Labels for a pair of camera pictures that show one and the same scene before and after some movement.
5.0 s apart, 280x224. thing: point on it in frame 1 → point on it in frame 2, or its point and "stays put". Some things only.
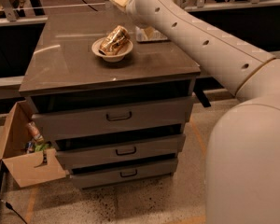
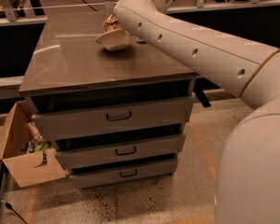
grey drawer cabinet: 114,125 stays put
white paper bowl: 113,58 → 114,40
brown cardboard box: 26,168 stays put
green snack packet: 42,147 stays put
